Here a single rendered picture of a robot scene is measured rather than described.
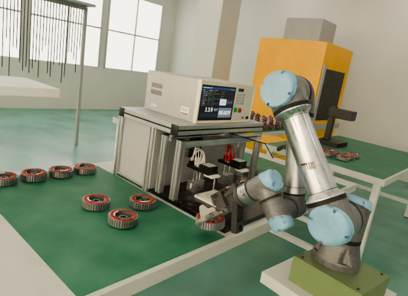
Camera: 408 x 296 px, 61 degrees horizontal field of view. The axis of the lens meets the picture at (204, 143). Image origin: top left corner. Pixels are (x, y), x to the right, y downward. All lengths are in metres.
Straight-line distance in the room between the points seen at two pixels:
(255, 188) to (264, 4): 7.16
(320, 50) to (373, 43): 1.89
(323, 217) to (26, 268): 0.85
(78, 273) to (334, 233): 0.73
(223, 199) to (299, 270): 0.34
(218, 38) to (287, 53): 1.08
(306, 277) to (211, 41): 4.84
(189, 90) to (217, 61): 4.04
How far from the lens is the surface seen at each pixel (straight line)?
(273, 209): 1.13
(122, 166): 1.86
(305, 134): 1.06
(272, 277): 1.23
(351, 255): 1.21
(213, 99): 1.67
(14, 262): 1.19
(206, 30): 5.81
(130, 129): 1.78
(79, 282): 1.09
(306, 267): 1.19
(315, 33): 5.60
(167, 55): 9.78
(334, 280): 1.15
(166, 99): 1.76
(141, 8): 9.21
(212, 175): 1.66
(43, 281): 1.11
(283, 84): 1.06
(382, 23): 6.99
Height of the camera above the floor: 1.38
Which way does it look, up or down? 12 degrees down
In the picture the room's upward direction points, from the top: 9 degrees clockwise
